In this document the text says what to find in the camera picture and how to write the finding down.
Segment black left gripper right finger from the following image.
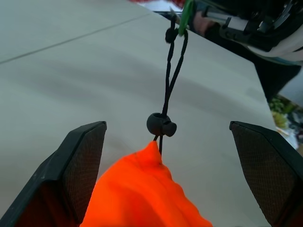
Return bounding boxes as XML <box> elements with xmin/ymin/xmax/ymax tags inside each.
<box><xmin>229</xmin><ymin>121</ymin><xmax>303</xmax><ymax>227</ymax></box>

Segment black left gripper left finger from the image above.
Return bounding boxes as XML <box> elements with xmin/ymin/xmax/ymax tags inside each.
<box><xmin>0</xmin><ymin>121</ymin><xmax>107</xmax><ymax>227</ymax></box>

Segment green and white clutter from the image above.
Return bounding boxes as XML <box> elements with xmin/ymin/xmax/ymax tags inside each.
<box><xmin>269</xmin><ymin>94</ymin><xmax>303</xmax><ymax>150</ymax></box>

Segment dark silver robot body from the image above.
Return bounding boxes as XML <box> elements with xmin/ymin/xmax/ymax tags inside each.
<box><xmin>189</xmin><ymin>0</ymin><xmax>303</xmax><ymax>103</ymax></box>

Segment green clip loop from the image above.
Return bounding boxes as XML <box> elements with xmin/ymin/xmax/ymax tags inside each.
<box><xmin>178</xmin><ymin>0</ymin><xmax>194</xmax><ymax>36</ymax></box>

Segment red patterned object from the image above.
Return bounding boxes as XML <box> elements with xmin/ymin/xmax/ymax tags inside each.
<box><xmin>131</xmin><ymin>0</ymin><xmax>186</xmax><ymax>9</ymax></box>

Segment orange drawstring pouch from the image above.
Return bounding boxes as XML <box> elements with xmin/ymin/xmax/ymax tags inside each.
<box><xmin>80</xmin><ymin>21</ymin><xmax>213</xmax><ymax>227</ymax></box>

